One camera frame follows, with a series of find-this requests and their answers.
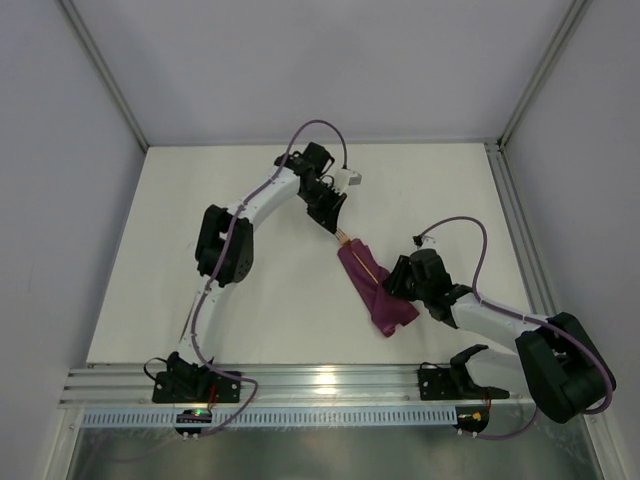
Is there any copper fork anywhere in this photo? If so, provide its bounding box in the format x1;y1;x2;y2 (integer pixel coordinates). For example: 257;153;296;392
334;228;389;285

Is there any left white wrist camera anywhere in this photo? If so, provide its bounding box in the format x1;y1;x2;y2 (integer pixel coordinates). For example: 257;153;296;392
334;169;362;191

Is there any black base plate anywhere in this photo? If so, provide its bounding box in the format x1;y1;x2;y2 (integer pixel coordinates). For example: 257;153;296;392
416;362;510;401
152;369;241;404

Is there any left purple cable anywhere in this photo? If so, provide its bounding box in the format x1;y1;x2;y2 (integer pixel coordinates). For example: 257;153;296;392
187;119;349;381

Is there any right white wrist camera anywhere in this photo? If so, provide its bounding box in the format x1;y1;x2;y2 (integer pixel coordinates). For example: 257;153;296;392
412;235;437;249

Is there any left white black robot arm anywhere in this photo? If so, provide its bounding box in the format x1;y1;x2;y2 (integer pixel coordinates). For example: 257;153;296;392
152;142;347;403

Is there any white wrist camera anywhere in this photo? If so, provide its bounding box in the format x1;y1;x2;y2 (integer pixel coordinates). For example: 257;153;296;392
412;235;437;249
334;169;362;191

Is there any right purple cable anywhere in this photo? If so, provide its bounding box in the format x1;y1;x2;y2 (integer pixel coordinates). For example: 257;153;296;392
413;215;617;416

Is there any purple cable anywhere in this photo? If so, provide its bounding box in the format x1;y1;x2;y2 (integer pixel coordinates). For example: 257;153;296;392
413;215;617;416
187;119;349;381

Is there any right black controller board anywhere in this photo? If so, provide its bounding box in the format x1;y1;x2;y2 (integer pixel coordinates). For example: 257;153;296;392
454;408;490;436

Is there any left aluminium corner post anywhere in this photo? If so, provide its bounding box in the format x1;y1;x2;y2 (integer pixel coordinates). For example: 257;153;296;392
55;0;150;153

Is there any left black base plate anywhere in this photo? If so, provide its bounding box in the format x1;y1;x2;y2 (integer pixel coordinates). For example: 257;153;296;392
152;369;241;404

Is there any aluminium corner post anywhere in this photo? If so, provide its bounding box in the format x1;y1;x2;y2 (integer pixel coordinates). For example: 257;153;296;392
55;0;150;153
497;0;592;150

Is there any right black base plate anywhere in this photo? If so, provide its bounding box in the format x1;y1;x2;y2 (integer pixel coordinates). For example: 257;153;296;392
416;362;510;401

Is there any slotted grey cable duct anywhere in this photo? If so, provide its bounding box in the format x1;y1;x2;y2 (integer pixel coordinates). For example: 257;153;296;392
81;405;456;428

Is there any left black controller board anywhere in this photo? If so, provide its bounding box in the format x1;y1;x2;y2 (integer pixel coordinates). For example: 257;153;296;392
174;408;212;437

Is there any black controller board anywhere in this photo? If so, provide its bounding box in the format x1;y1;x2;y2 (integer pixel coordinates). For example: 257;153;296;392
454;408;490;436
174;408;212;437

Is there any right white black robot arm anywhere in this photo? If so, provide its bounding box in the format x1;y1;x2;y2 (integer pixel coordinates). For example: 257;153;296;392
383;249;616;424

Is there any purple cloth napkin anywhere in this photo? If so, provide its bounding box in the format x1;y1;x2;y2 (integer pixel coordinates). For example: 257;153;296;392
343;267;420;338

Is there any right aluminium side rail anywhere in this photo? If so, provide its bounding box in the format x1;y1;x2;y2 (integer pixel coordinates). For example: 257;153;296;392
485;142;557;315

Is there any right aluminium corner post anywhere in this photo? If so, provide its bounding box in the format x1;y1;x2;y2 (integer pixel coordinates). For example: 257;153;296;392
497;0;592;150

